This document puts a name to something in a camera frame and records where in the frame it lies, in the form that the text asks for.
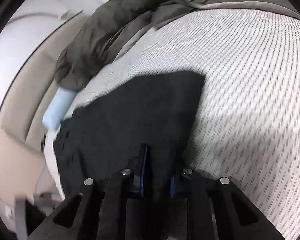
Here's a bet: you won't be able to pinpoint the black pants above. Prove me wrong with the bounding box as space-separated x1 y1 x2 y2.
53 71 205 196

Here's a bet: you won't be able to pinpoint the beige padded headboard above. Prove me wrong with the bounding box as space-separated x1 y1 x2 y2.
0 12 88 201

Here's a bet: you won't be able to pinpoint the white honeycomb mattress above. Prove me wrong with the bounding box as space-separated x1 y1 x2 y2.
66 9 300 239

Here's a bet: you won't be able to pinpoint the light blue bolster pillow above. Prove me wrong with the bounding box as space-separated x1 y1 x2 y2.
42 87 77 131

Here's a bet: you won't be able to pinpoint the dark grey duvet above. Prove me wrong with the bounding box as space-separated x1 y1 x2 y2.
54 0 300 91

